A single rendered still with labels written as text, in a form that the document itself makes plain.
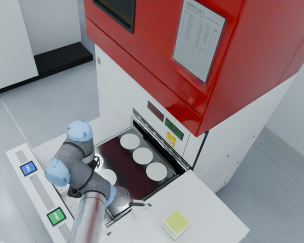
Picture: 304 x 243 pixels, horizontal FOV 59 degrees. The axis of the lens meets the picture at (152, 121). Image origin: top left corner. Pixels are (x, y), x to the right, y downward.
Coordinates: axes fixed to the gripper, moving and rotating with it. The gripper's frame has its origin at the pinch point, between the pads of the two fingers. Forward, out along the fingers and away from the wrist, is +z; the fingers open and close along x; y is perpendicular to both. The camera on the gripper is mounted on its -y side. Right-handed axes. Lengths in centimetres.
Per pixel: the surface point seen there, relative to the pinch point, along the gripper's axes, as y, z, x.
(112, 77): 64, -2, 11
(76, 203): -1.5, 13.8, 4.8
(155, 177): 20.0, 11.9, -25.0
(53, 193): -3.0, 5.9, 13.0
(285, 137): 142, 88, -132
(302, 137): 135, 76, -141
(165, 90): 33.5, -29.8, -20.7
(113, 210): -0.7, 11.8, -11.6
